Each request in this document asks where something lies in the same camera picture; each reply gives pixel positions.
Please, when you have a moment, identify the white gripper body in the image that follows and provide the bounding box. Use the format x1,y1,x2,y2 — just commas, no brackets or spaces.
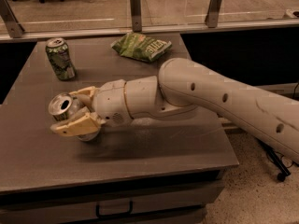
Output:
93,79,133,127

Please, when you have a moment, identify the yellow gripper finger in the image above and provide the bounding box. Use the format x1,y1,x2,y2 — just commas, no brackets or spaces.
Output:
50,107,106,136
70,86,98,109

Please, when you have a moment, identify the white 7up can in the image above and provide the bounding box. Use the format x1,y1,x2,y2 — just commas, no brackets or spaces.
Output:
49,93,99,142

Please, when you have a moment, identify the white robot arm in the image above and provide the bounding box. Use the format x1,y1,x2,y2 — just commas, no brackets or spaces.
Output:
49,58,299,163

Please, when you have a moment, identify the green soda can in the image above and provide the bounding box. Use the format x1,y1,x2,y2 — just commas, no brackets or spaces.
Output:
45,37,77,81

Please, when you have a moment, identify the green chip bag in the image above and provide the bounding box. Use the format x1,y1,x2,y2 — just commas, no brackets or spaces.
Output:
111,33,172,63

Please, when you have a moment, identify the grey cabinet drawer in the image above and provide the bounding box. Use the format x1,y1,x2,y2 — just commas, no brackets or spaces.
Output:
0,180,224,224

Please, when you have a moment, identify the black wheeled stand base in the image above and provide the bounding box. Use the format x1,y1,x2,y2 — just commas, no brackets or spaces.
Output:
258,140,291,182

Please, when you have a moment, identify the black drawer handle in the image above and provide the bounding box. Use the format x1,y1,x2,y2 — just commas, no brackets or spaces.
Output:
95,201,133,219

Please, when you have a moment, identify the left metal glass bracket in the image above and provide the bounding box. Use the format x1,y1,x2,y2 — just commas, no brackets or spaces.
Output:
0,0,24,38

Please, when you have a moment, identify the metal glass bracket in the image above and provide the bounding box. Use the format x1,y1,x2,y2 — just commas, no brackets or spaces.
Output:
0,0,24,38
205,0,222,28
130,0,142,32

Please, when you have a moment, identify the middle metal glass bracket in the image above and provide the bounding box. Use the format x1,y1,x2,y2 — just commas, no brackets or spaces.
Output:
130,0,142,32

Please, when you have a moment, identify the right metal glass bracket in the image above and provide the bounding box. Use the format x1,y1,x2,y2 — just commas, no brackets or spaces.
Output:
205,0,222,28

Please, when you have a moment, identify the black cable on floor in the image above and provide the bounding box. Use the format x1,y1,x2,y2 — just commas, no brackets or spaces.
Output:
264,149,297,170

